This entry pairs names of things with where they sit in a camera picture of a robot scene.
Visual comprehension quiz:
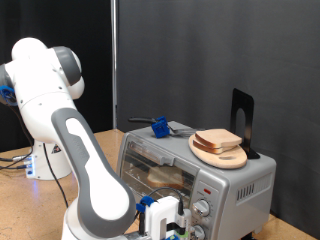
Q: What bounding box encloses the round wooden board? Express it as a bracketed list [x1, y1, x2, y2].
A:
[188, 133, 248, 170]

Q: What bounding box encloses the glass oven door with handle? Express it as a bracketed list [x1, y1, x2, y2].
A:
[118, 134, 201, 231]

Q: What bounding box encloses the metal spatula with blue block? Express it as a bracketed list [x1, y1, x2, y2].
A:
[128, 115, 205, 139]

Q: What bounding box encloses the black metal bookend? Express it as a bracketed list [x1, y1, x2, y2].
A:
[230, 88, 261, 160]

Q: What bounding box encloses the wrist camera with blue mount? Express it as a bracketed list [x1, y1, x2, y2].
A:
[164, 221, 191, 240]

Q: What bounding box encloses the silver oven knob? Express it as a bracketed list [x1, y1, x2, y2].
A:
[190, 224, 207, 240]
[192, 198, 211, 218]

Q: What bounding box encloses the metal stand pole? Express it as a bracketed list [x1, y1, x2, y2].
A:
[110, 0, 119, 130]

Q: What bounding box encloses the blue cable clip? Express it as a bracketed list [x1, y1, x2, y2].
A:
[0, 85, 18, 107]
[135, 195, 157, 214]

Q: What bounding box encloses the silver toaster oven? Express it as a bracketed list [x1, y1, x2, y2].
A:
[117, 121, 278, 240]

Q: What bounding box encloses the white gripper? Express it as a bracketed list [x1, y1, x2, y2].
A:
[143, 195, 193, 240]

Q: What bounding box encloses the white bread slice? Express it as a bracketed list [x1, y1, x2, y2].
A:
[194, 128, 244, 150]
[192, 139, 235, 155]
[146, 165, 186, 190]

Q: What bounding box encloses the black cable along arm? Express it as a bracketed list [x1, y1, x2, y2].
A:
[0, 103, 185, 234]

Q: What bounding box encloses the black base cable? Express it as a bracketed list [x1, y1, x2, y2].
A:
[0, 153, 29, 164]
[0, 163, 28, 171]

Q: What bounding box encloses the wire oven rack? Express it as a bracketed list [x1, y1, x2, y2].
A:
[123, 156, 196, 214]

